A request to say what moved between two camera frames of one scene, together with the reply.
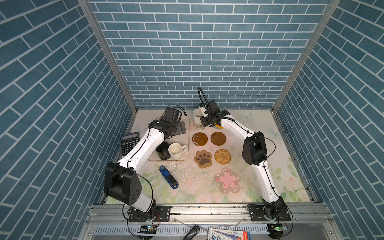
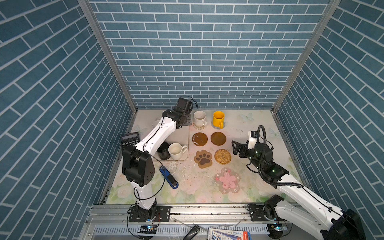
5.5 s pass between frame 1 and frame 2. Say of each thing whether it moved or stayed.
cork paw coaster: stayed
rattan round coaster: stayed
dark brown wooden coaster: stayed
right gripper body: moved
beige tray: moved
